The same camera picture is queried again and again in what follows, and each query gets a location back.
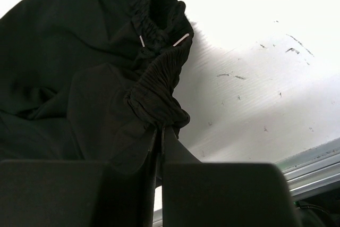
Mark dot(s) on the black trousers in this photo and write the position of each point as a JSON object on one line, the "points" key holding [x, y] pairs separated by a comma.
{"points": [[86, 79]]}

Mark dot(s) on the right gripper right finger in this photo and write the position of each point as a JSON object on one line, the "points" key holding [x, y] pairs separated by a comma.
{"points": [[221, 194]]}

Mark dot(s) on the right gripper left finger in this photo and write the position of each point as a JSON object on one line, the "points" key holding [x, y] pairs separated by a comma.
{"points": [[82, 193]]}

